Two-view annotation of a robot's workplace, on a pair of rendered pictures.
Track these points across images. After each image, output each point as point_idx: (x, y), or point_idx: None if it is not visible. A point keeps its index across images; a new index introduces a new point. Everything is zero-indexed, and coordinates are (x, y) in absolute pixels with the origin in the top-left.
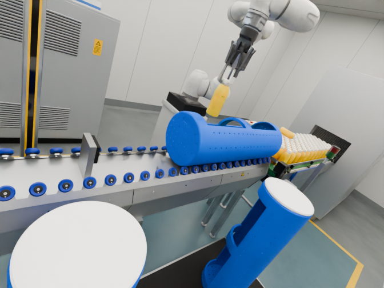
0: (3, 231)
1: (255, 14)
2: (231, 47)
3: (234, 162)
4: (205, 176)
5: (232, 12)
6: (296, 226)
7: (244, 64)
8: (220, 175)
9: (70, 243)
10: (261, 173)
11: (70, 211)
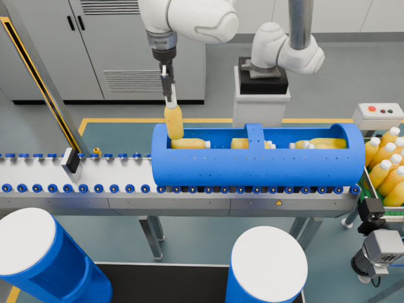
0: (29, 207)
1: (146, 33)
2: None
3: (252, 186)
4: (196, 197)
5: None
6: (251, 302)
7: (164, 91)
8: (226, 199)
9: (11, 234)
10: (335, 207)
11: (24, 213)
